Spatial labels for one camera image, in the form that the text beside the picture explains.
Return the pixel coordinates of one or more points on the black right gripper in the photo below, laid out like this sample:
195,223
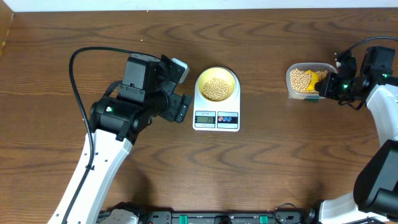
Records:
327,90

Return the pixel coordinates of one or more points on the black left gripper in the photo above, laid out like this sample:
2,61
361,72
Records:
178,107

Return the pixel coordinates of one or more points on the yellow measuring scoop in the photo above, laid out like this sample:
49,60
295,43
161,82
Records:
313,80

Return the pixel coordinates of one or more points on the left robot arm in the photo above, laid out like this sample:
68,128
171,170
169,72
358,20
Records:
127,107

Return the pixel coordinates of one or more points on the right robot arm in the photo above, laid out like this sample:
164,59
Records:
374,196

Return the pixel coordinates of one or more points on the soybeans in yellow bowl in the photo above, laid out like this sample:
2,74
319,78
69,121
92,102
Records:
217,89

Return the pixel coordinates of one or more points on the yellow bowl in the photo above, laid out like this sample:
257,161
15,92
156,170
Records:
215,72

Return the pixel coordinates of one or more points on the white kitchen scale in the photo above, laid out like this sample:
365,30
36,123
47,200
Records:
218,116

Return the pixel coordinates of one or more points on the green tape strip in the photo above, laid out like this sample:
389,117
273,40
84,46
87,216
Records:
312,100

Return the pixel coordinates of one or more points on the clear plastic container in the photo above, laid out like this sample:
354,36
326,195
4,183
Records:
307,66

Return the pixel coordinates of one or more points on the pile of soybeans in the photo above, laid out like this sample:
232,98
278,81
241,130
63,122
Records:
300,80

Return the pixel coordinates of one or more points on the cardboard side panel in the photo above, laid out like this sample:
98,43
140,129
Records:
6,18

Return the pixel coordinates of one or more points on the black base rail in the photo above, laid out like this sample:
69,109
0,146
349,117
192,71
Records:
129,213

